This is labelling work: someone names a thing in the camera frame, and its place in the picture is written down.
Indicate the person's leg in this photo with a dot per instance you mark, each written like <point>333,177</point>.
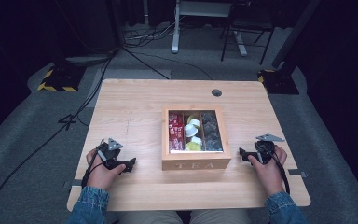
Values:
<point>152,217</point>
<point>220,217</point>

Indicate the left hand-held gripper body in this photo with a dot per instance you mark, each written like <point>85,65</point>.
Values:
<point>112,152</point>

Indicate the person's left leg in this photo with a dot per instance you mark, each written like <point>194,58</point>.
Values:
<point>152,217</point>

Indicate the grey tape strip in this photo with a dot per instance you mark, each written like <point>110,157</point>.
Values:
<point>74,183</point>
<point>296,172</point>

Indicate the small white capsule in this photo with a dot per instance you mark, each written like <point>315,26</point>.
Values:
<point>195,122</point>
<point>197,140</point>

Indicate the large white capsule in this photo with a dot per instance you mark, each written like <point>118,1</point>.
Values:
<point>190,130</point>

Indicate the person's left hand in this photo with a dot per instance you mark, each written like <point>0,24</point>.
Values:
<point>101,177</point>

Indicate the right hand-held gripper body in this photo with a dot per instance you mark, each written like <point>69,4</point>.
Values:
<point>265,149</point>

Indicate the white desk frame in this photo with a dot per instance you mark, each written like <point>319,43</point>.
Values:
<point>176,31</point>

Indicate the row of red sachets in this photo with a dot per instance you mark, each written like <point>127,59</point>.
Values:
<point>176,133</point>

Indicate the person's right hand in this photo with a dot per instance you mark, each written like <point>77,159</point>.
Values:
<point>270,177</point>

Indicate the black chair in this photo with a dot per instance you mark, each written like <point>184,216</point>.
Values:
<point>248,21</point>

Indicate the yellow-green capsule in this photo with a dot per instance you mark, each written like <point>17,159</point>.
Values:
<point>193,146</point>
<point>190,118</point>

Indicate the dark slanted pole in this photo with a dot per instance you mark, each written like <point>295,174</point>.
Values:
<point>295,31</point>

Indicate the stand base with striped tape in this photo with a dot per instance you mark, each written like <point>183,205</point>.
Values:
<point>279,82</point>
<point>62,79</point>

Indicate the wooden tea box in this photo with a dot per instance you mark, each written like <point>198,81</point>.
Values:
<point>195,161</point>

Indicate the pile of dark capsules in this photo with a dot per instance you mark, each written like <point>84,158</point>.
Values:
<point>212,130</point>

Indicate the person's right leg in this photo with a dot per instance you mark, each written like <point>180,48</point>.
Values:
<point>220,217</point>

